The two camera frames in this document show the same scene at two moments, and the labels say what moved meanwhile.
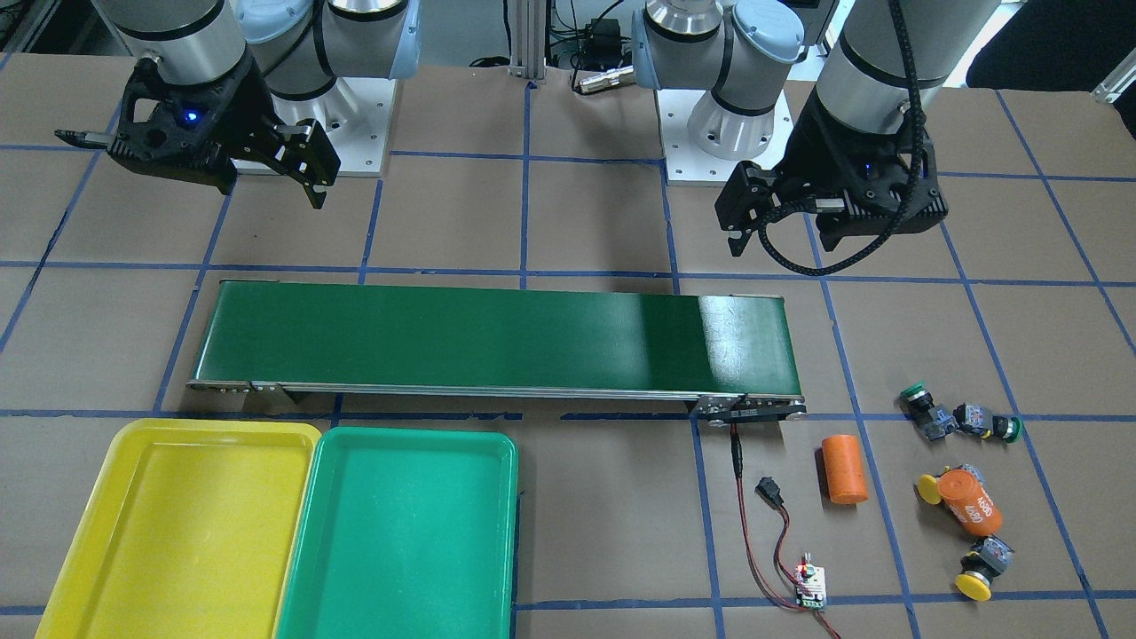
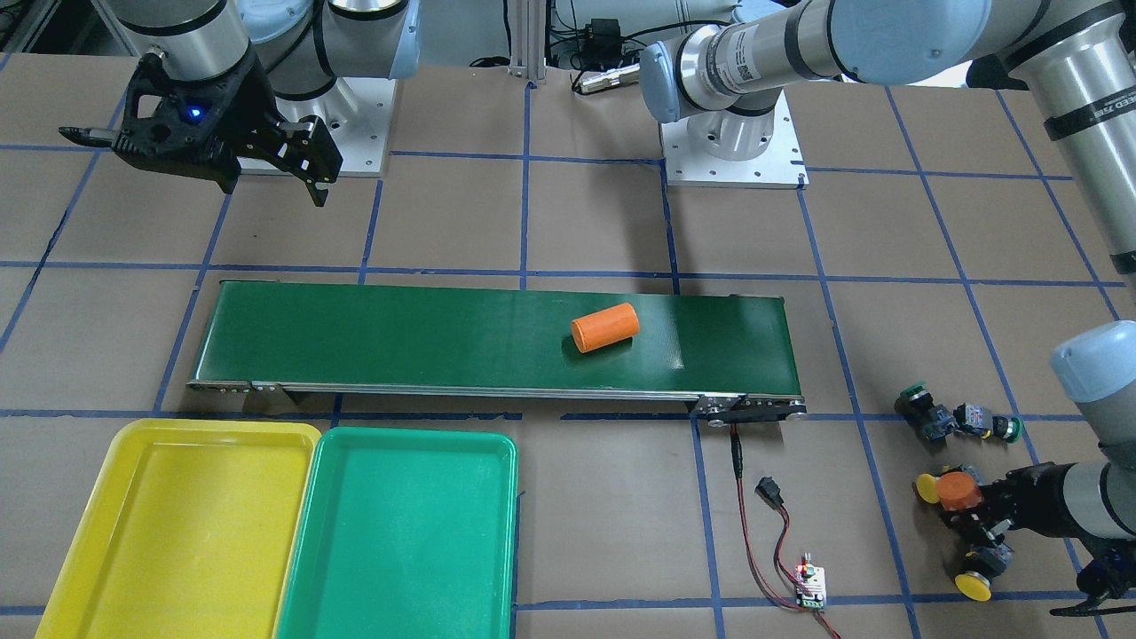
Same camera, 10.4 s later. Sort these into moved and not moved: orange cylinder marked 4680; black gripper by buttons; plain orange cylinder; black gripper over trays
Moved: plain orange cylinder; black gripper by buttons
Not moved: orange cylinder marked 4680; black gripper over trays
